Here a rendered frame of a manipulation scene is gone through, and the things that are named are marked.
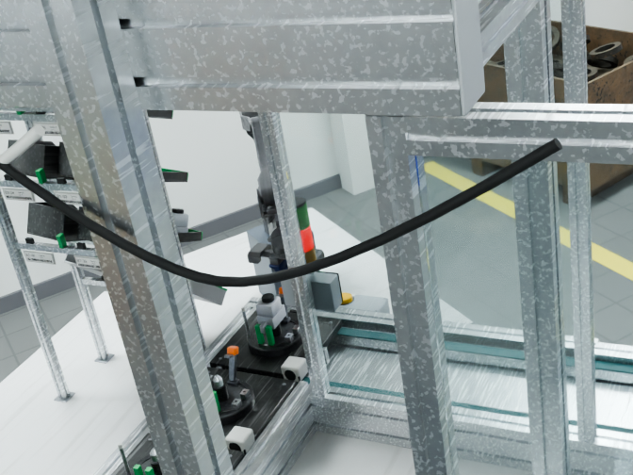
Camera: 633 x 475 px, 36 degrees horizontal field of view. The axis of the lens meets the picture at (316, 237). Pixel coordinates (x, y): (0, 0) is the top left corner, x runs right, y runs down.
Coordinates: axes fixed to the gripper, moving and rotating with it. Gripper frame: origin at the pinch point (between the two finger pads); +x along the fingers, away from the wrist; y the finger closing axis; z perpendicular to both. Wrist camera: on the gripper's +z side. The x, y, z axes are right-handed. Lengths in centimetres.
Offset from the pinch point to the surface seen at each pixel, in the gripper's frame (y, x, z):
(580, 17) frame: -78, -70, -28
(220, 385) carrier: -1.0, 6.3, -37.2
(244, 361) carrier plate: 3.5, 12.0, -20.9
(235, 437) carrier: -9.9, 10.1, -47.9
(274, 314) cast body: -2.3, 3.0, -13.3
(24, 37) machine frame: -55, -97, -118
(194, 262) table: 56, 23, 36
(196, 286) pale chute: 21.3, 0.6, -9.4
